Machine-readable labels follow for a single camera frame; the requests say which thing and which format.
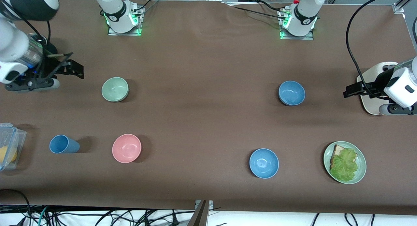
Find green bowl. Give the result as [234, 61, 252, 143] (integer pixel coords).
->
[101, 77, 129, 103]

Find blue bowl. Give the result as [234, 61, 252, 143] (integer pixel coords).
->
[249, 148, 280, 179]
[279, 81, 306, 106]

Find pink bowl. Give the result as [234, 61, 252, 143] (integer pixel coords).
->
[112, 134, 142, 163]

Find cream white toaster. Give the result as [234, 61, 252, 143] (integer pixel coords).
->
[357, 62, 400, 115]

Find bread slice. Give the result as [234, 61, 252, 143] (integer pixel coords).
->
[330, 144, 358, 165]

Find clear plastic container blue lid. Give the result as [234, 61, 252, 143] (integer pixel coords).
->
[0, 123, 27, 172]

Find blue cup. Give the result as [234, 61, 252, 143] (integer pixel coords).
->
[49, 135, 80, 154]

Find green plate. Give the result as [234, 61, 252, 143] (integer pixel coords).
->
[324, 141, 367, 185]

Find green lettuce leaf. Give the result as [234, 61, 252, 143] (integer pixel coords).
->
[330, 148, 359, 182]

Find yellow fruit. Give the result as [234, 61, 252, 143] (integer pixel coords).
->
[0, 146, 17, 164]

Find dark stand pole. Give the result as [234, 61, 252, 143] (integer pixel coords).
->
[187, 200, 209, 226]

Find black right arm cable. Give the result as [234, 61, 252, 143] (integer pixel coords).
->
[23, 20, 51, 45]

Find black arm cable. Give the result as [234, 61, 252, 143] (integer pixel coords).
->
[23, 20, 51, 45]
[346, 0, 417, 97]

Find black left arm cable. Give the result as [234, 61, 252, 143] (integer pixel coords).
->
[346, 0, 417, 97]

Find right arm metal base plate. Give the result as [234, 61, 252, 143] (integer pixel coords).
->
[108, 4, 144, 36]

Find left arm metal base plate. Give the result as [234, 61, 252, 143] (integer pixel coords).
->
[279, 9, 315, 40]

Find aluminium frame profile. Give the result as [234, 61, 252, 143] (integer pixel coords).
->
[393, 0, 417, 14]

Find black looped floor cable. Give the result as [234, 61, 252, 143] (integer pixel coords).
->
[0, 189, 32, 226]

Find black cable on table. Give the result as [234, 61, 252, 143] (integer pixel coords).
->
[228, 0, 289, 19]

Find teal cable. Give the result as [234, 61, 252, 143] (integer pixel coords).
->
[31, 206, 50, 226]

